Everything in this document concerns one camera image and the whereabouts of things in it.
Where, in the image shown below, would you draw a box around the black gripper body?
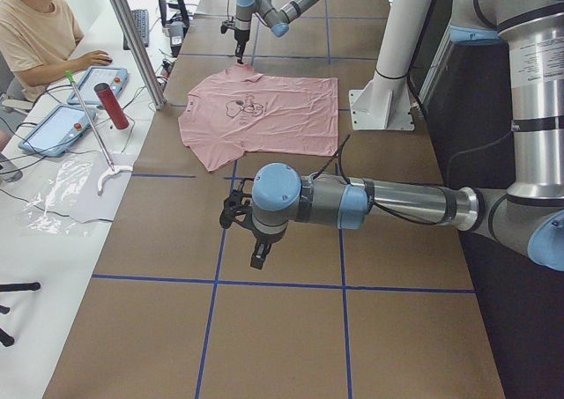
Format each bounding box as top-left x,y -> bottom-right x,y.
234,28 -> 249,51
252,231 -> 282,258

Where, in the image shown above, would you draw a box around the pink printed t-shirt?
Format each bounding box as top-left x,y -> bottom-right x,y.
178,64 -> 338,172

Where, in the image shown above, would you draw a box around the person's right hand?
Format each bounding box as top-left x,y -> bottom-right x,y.
78,50 -> 111,69

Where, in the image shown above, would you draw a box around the black keyboard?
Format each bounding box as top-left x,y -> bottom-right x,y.
131,9 -> 150,47

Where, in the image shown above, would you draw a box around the far teach pendant tablet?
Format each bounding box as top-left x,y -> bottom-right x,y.
76,66 -> 129,106

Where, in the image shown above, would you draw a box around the teach pendant tablet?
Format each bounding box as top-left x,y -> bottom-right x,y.
76,66 -> 129,106
19,105 -> 96,157

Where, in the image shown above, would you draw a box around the red cylindrical bottle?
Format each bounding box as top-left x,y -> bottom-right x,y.
93,83 -> 129,129

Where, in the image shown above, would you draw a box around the reacher grabber stick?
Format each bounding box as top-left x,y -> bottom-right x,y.
65,70 -> 133,196

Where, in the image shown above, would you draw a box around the person in beige shirt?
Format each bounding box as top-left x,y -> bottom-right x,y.
1,0 -> 90,101

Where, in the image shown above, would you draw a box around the near teach pendant tablet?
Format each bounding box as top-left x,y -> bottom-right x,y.
19,105 -> 96,157

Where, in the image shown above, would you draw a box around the clear plastic bag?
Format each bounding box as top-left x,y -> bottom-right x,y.
17,151 -> 107,237

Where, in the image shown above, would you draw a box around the black tripod legs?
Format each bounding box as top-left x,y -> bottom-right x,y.
1,281 -> 41,347

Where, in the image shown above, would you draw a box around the aluminium frame post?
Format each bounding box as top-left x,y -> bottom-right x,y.
109,0 -> 166,110

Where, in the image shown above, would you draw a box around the white camera post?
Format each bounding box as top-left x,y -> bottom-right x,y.
349,0 -> 432,131

